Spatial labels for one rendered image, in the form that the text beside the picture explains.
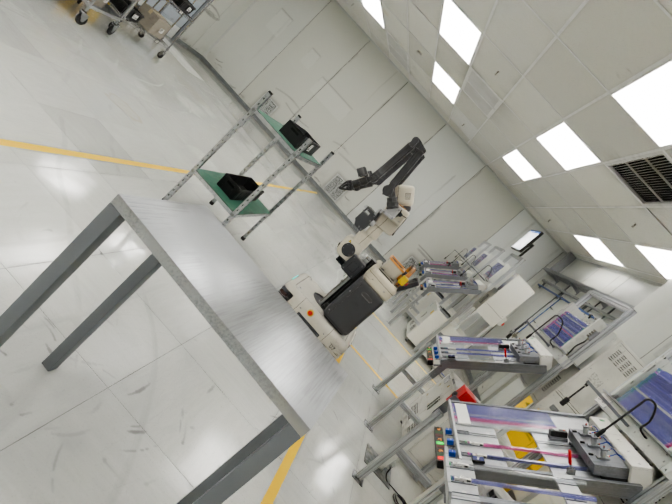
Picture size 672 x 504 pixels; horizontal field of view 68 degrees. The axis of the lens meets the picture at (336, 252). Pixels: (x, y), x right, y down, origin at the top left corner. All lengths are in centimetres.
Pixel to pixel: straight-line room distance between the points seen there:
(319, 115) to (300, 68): 109
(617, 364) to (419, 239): 747
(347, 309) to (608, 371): 181
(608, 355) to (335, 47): 909
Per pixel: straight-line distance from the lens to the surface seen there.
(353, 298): 358
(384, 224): 370
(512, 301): 698
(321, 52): 1154
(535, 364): 380
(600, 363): 386
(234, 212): 353
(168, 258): 121
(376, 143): 1098
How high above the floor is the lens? 128
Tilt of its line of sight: 10 degrees down
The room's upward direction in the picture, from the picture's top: 48 degrees clockwise
